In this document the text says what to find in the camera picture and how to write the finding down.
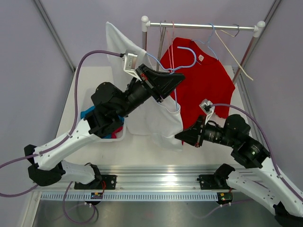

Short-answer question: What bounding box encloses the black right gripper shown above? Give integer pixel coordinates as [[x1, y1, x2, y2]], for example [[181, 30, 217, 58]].
[[175, 114, 237, 147]]

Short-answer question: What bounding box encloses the aluminium mounting rail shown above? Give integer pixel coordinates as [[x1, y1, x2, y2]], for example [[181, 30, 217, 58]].
[[35, 164, 288, 192]]

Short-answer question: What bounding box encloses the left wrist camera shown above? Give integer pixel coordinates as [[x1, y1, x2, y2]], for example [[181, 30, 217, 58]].
[[123, 50, 141, 81]]

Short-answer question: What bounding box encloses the light blue hanger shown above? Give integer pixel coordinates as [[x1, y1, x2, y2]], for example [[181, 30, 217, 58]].
[[193, 23, 218, 60], [144, 46, 197, 111]]

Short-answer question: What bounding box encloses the metal clothes rack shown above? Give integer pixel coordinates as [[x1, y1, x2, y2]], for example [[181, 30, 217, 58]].
[[141, 16, 266, 83]]

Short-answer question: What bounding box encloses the cream white hanger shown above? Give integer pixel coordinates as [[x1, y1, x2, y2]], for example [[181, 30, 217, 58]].
[[214, 24, 254, 81]]

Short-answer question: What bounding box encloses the white slotted cable duct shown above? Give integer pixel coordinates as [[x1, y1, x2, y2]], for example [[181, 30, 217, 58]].
[[40, 192, 218, 201]]

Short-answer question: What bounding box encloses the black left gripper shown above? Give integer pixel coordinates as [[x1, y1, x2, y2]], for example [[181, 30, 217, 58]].
[[115, 64, 185, 118]]

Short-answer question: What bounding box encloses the magenta t shirt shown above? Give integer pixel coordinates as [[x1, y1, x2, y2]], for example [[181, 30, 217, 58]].
[[111, 126, 123, 139]]

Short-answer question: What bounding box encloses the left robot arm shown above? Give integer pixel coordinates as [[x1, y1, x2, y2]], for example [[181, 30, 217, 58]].
[[24, 64, 185, 189]]

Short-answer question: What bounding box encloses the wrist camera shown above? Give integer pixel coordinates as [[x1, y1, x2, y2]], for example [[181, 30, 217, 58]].
[[123, 50, 141, 81], [199, 99, 215, 123]]

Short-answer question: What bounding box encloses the red t shirt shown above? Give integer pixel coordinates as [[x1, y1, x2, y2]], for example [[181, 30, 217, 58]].
[[160, 37, 235, 129]]

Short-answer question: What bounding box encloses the white t shirt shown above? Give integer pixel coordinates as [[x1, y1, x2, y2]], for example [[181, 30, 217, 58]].
[[106, 22, 183, 151]]

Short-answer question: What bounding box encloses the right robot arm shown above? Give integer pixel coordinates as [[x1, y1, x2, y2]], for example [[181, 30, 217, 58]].
[[175, 114, 303, 221]]

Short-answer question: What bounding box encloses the grey hanger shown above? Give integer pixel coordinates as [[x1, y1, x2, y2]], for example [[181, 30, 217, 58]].
[[157, 22, 166, 61]]

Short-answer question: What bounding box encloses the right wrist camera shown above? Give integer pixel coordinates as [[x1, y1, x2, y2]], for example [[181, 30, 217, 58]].
[[199, 99, 215, 123]]

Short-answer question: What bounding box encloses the clear plastic basket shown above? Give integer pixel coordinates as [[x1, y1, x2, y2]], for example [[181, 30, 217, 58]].
[[82, 87, 127, 143]]

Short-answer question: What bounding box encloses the pink hanger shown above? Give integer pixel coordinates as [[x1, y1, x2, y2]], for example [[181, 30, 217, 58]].
[[166, 21, 175, 69]]

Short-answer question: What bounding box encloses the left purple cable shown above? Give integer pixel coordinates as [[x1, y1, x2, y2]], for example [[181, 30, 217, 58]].
[[0, 50, 124, 198]]

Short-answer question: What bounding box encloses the blue t shirt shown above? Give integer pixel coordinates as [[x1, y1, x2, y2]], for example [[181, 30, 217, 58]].
[[84, 107, 123, 138]]

